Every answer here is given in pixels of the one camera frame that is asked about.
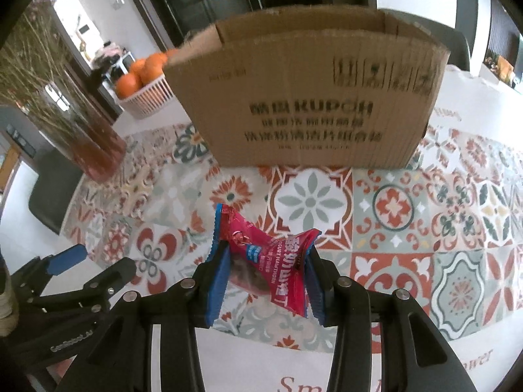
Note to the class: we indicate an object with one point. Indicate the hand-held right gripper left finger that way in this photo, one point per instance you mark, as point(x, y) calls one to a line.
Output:
point(218, 284)

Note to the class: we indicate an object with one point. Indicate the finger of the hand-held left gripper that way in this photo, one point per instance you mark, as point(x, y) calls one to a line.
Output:
point(65, 259)
point(118, 273)

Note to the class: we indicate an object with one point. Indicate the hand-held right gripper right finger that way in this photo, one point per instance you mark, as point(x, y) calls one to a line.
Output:
point(315, 284)

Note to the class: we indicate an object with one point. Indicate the pink snack packet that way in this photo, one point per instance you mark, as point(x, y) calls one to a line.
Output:
point(265, 265)

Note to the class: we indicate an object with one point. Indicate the brown cardboard box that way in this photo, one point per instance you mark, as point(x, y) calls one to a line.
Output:
point(310, 102)

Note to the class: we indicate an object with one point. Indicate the black chair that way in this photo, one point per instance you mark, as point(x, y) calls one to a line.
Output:
point(53, 192)

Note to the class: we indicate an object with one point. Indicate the patterned tablecloth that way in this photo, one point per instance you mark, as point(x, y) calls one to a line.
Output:
point(310, 200)

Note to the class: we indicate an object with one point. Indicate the glass vase with dried branches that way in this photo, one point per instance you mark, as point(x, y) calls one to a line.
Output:
point(73, 122)

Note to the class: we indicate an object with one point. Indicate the white slatted basket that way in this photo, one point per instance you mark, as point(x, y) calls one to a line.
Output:
point(149, 98)

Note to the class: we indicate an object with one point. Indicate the orange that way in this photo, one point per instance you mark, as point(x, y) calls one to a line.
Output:
point(127, 85)
point(137, 67)
point(155, 65)

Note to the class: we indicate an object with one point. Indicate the grey chair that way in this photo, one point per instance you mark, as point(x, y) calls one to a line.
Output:
point(449, 45)

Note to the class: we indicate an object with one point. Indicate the dark glass cabinet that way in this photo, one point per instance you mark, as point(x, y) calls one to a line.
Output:
point(229, 0)

